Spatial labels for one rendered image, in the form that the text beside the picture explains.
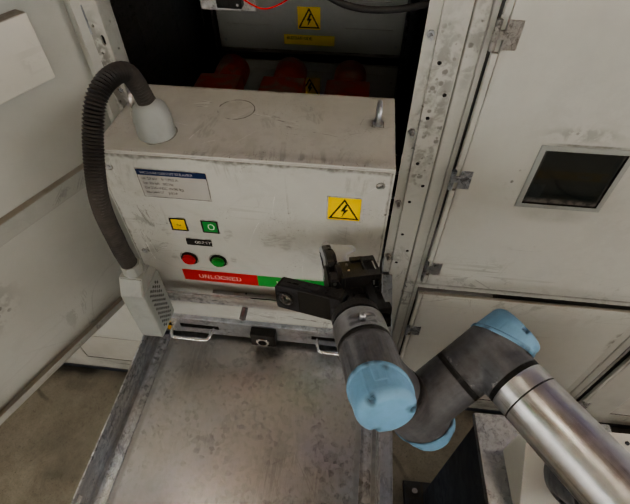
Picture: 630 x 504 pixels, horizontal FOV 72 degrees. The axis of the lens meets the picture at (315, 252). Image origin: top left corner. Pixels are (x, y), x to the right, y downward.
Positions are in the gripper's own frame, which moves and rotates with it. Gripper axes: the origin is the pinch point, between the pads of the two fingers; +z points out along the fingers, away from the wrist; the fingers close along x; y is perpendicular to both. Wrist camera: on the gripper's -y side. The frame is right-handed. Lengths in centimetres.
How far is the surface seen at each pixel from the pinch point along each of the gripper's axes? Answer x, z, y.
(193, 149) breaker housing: 18.7, 4.9, -19.7
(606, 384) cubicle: -82, 21, 101
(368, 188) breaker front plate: 12.7, -3.2, 7.4
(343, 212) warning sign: 7.6, -0.9, 3.8
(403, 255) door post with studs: -22.9, 27.5, 25.7
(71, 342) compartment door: -34, 21, -61
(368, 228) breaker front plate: 4.0, -1.1, 8.2
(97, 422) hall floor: -111, 58, -88
